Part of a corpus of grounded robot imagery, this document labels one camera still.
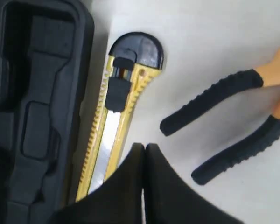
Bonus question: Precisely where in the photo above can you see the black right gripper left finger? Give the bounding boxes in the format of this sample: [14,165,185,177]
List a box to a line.
[49,143,145,224]

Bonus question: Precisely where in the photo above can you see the orange black pliers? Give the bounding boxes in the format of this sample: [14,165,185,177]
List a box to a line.
[160,46,280,186]

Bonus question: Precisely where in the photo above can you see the black plastic tool case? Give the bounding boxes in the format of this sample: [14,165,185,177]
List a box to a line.
[0,0,94,224]

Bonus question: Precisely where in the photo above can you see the yellow black utility knife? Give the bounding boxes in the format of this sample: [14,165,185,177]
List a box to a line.
[75,32,164,202]

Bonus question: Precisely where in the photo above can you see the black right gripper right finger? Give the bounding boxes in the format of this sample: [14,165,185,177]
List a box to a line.
[143,143,242,224]

